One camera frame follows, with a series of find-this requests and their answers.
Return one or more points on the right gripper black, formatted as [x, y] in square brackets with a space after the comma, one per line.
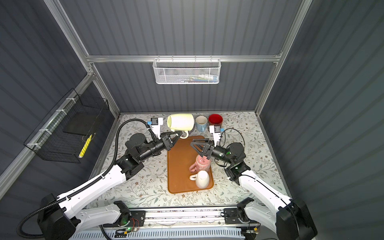
[202, 146]

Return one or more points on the pens in white basket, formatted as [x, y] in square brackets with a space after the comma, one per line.
[201, 79]

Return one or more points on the white perforated cable duct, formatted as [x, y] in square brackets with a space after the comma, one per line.
[216, 233]

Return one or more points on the black skull pattern mug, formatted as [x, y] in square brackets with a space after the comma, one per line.
[215, 123]

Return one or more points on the pink ghost mug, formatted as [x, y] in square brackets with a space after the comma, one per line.
[200, 164]

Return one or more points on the white cream mug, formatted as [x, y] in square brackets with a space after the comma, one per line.
[202, 179]

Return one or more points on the white wire mesh basket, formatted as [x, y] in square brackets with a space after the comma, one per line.
[168, 71]

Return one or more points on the light blue mug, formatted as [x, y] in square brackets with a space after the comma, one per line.
[201, 123]

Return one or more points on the black wire basket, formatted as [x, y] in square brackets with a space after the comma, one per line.
[62, 137]

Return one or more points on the light green mug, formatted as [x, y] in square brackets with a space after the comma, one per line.
[181, 122]

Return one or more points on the orange plastic tray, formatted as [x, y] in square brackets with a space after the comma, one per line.
[180, 158]

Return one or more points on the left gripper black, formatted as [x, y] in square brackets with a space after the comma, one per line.
[166, 142]

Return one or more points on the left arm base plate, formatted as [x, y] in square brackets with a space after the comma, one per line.
[134, 219]

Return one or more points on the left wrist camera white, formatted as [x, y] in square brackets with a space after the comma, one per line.
[155, 124]

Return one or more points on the yellow marker pen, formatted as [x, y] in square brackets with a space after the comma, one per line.
[85, 146]

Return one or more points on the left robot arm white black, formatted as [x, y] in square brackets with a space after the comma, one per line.
[70, 217]

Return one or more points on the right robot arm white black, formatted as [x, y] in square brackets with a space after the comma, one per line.
[290, 219]

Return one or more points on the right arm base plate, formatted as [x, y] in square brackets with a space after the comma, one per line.
[236, 216]

